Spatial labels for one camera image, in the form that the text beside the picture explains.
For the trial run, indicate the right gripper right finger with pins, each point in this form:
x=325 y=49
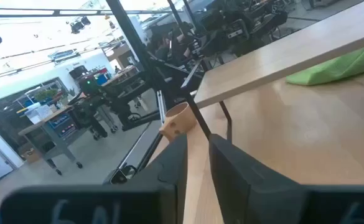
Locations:
x=256 y=199

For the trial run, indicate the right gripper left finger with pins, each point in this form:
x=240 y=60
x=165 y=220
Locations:
x=144 y=202

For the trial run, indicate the blue storage crate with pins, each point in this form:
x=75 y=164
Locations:
x=60 y=123

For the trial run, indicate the cardboard box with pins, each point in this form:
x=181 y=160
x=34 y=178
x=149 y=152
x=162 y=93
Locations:
x=31 y=155

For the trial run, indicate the black background robot station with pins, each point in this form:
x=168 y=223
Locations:
x=88 y=93

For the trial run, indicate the grey metal workbench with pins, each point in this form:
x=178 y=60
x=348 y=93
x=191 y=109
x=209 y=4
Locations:
x=32 y=128

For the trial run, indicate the white storage bin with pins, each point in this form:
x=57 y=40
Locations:
x=40 y=113

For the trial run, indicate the green potted plant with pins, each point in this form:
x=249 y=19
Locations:
x=46 y=94

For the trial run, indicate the green cloth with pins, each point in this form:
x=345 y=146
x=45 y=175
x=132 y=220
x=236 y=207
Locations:
x=340 y=68

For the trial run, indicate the black ceiling spotlights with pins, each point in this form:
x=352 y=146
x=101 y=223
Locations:
x=76 y=27

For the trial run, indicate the wooden shelf with black frame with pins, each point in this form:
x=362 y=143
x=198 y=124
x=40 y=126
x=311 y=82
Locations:
x=278 y=59

